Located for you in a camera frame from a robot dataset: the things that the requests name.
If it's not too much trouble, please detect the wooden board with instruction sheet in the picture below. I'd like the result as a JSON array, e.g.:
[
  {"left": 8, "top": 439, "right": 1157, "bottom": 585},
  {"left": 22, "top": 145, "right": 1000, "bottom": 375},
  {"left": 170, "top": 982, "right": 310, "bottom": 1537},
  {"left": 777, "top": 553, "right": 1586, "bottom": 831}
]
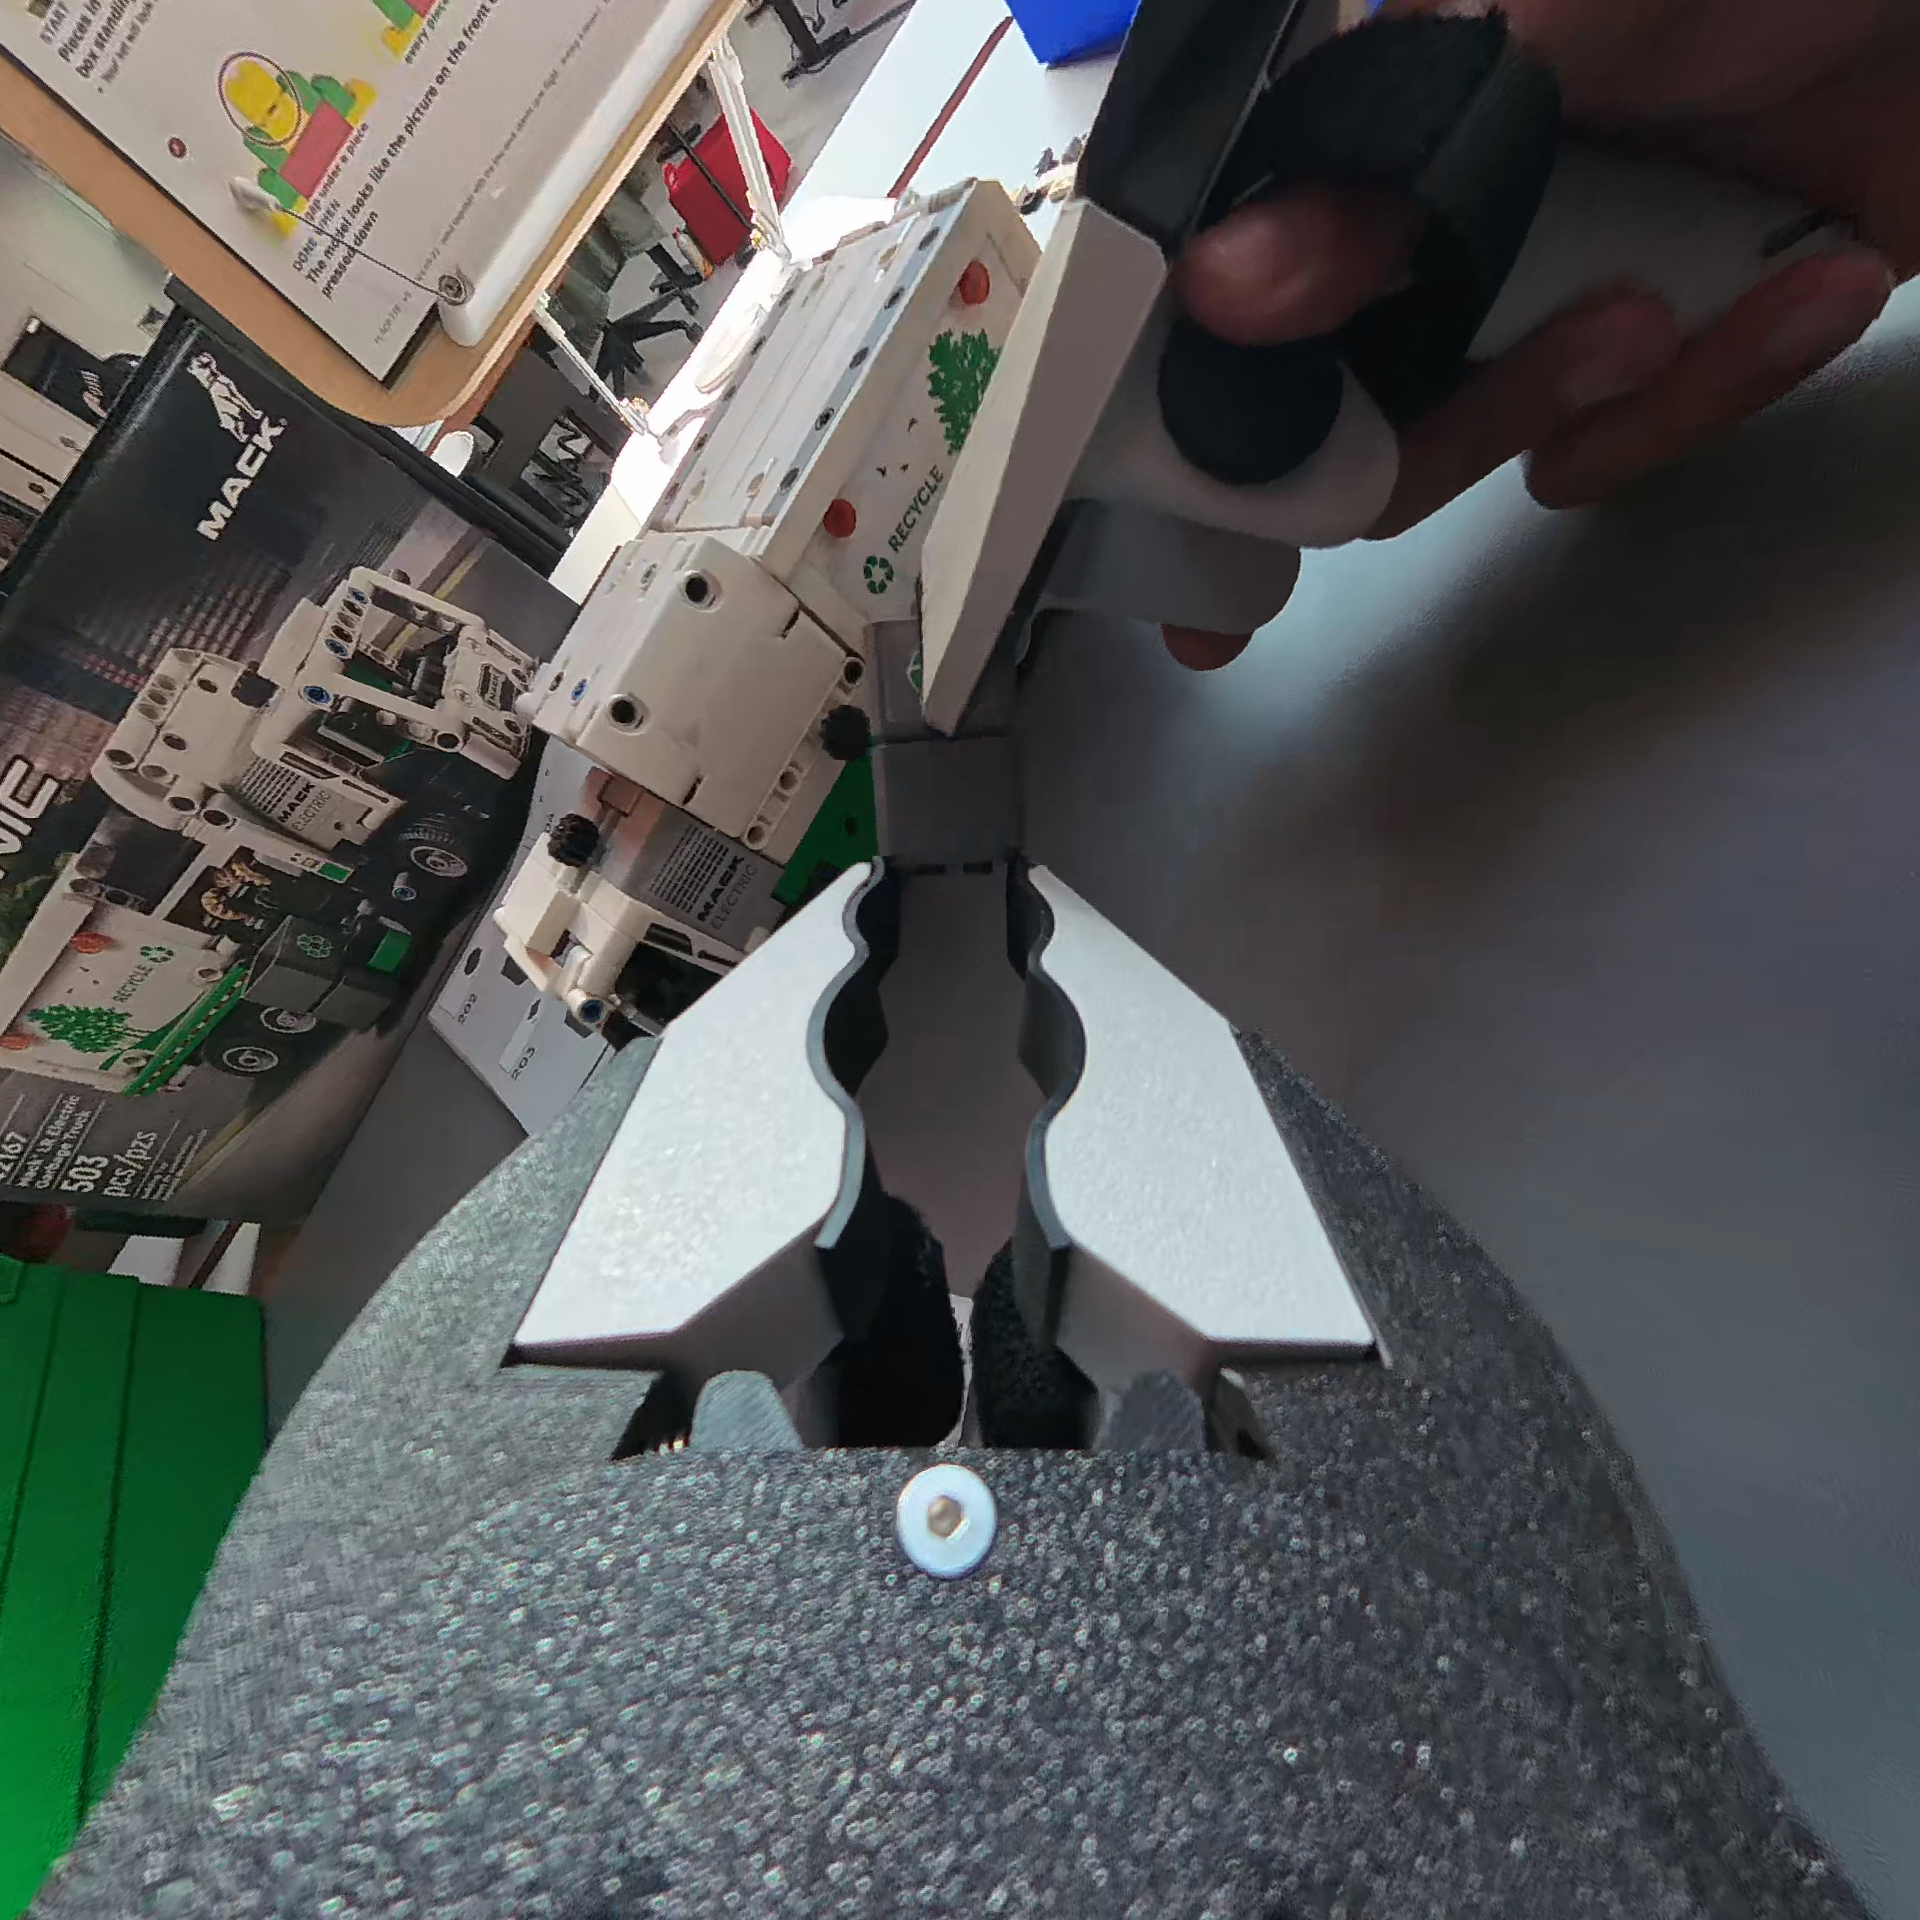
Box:
[{"left": 0, "top": 0, "right": 753, "bottom": 438}]

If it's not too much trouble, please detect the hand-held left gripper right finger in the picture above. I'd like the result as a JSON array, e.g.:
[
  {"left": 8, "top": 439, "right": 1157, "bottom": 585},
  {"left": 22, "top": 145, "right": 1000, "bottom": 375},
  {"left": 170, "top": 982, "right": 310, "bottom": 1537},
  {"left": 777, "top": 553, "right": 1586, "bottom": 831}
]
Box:
[{"left": 1013, "top": 862, "right": 1384, "bottom": 1446}]

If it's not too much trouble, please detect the blue plastic bin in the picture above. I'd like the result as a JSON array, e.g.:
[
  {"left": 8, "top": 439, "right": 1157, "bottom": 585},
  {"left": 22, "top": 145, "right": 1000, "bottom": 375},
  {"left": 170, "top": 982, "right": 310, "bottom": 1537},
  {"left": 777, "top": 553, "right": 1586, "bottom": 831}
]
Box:
[{"left": 1006, "top": 0, "right": 1146, "bottom": 67}]

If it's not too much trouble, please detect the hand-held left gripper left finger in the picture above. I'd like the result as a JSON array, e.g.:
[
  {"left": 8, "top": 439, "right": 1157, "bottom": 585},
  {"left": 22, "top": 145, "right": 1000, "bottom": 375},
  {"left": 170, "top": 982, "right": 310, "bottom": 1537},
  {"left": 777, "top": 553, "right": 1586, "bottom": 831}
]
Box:
[{"left": 510, "top": 861, "right": 904, "bottom": 1446}]

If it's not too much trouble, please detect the green plastic bin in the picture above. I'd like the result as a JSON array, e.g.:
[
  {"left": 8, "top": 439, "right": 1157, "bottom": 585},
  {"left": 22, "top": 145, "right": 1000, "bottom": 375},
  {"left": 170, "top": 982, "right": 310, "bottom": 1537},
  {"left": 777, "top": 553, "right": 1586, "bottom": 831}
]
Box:
[{"left": 0, "top": 1254, "right": 271, "bottom": 1818}]

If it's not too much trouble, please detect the red container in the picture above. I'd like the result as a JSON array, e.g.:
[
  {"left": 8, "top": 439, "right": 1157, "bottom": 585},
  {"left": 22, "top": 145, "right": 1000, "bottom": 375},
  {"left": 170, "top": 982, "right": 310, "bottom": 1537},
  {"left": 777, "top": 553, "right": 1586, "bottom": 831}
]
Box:
[{"left": 662, "top": 106, "right": 793, "bottom": 262}]

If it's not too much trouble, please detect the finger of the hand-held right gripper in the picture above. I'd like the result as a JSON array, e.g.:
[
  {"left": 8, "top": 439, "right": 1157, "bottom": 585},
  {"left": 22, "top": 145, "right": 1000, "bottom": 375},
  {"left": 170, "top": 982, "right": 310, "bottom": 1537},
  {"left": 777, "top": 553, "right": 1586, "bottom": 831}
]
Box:
[
  {"left": 920, "top": 202, "right": 1187, "bottom": 726},
  {"left": 1001, "top": 507, "right": 1302, "bottom": 737}
]

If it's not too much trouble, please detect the white lego garbage truck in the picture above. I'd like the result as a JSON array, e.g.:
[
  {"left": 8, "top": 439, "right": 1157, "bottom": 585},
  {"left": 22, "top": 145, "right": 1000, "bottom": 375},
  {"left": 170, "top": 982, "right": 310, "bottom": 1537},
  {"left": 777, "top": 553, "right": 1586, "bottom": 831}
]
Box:
[{"left": 497, "top": 181, "right": 1053, "bottom": 1051}]

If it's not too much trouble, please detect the person's right hand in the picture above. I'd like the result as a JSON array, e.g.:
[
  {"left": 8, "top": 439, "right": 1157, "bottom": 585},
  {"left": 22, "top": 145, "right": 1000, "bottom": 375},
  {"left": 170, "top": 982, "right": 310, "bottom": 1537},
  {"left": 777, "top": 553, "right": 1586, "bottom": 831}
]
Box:
[{"left": 1161, "top": 0, "right": 1920, "bottom": 672}]

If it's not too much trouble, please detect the lego set box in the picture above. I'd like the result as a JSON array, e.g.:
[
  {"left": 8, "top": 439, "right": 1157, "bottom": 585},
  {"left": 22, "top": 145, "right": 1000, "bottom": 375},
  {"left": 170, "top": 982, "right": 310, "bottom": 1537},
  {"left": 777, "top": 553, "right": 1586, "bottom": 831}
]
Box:
[{"left": 0, "top": 307, "right": 578, "bottom": 1216}]

